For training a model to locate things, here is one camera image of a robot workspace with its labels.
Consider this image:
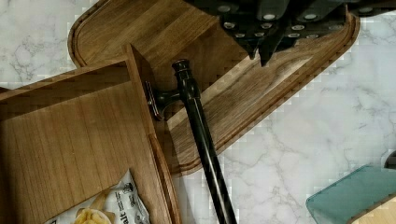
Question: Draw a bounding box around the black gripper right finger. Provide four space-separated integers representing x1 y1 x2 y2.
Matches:
258 0 395 66

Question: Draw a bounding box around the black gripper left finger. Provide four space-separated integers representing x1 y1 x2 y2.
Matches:
185 0 290 60

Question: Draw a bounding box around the black drawer handle bar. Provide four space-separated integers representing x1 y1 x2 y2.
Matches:
146 59 237 224

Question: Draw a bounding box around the wooden cutting board tray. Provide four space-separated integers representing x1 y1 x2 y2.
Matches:
67 0 361 177

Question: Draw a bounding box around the teal canister with wooden lid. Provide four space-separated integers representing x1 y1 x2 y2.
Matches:
305 165 396 224

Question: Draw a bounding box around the chips snack bag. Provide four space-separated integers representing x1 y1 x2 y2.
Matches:
45 171 150 224

